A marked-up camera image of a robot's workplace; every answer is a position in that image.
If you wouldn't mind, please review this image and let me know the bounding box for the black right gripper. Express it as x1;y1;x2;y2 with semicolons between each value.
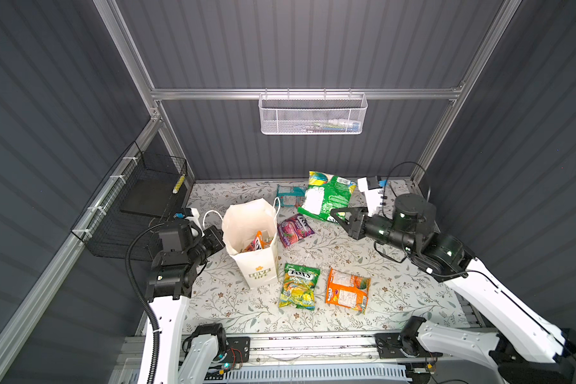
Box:
328;205;412;255

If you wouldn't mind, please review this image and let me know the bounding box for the green candy bag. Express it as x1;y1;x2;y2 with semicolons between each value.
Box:
298;171;357;223

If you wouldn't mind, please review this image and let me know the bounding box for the white illustrated paper bag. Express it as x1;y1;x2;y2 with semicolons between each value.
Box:
220;198;281;290

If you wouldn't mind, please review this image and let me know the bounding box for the small orange candy bag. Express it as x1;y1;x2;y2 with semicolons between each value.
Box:
242;231;273;253

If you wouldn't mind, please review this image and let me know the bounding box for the large orange candy bag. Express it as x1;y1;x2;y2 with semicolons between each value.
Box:
325;268;371;313

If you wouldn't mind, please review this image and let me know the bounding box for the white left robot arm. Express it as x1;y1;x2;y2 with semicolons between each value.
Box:
135;222;228;383

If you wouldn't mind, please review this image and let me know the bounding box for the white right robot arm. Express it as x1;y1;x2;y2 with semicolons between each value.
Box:
331;194;576;383

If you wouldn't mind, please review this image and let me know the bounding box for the purple Fox's candy bag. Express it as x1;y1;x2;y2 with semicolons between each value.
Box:
278;214;315;248

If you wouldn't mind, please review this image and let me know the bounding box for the teal candy bag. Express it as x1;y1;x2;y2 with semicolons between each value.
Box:
276;185;306;207

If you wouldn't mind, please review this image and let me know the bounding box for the lime Fox's candy bag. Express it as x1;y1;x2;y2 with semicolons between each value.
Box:
278;263;321;310

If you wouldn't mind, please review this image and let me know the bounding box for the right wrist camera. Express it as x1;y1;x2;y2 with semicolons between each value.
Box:
357;176;386;217

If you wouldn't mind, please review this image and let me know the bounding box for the black wire basket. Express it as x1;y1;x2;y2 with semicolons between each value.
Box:
70;143;192;259

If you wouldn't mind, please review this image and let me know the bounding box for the black corrugated cable conduit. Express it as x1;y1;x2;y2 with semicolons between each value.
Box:
124;221;174;384

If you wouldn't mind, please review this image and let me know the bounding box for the white wire mesh basket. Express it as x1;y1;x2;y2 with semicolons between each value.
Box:
258;91;368;135

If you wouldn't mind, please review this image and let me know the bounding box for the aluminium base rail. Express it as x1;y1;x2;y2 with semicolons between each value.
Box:
119;328;505;368

